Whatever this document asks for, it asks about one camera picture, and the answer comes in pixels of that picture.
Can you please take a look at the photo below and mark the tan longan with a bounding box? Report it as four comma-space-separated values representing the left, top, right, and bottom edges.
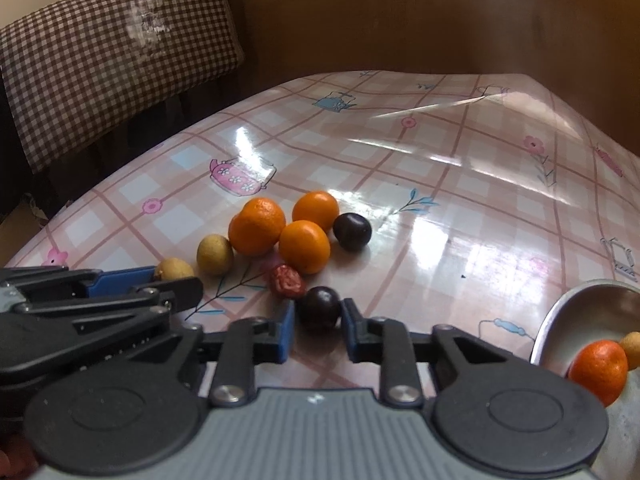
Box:
154, 257, 195, 281
620, 332, 640, 372
196, 234, 234, 276

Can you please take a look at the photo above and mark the dark purple plum front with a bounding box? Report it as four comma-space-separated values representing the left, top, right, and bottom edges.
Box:
295, 286, 342, 334

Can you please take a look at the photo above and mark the dark purple plum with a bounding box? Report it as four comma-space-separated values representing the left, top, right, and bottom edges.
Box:
332, 212, 372, 252
295, 286, 342, 334

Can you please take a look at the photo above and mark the red dried jujube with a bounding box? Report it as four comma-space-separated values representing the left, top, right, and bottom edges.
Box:
268, 264, 307, 299

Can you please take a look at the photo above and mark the large wrinkled orange mandarin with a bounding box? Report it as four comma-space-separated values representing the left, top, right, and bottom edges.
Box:
228, 197, 286, 258

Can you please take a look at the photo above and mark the small orange kumquat front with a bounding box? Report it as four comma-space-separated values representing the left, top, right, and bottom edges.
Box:
278, 220, 331, 275

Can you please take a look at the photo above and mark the small orange kumquat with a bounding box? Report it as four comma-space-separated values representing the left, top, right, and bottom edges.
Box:
278, 220, 331, 275
292, 191, 340, 232

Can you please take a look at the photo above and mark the pink plaid vinyl tablecloth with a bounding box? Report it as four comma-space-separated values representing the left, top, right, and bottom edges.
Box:
13, 70, 639, 356

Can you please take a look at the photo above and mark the brown checkered chair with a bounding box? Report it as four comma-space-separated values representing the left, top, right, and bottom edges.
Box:
1, 0, 243, 172

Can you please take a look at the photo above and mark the orange mandarin in bowl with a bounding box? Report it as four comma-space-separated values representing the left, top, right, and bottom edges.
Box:
566, 339, 628, 406

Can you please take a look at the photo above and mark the metal bowl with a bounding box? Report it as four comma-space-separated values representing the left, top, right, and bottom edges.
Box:
529, 278, 640, 409

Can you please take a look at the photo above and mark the tan longan in bowl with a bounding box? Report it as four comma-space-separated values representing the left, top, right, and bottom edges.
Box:
620, 332, 640, 372

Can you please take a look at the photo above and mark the wooden headboard panel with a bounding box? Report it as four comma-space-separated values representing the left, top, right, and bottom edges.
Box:
229, 0, 639, 151

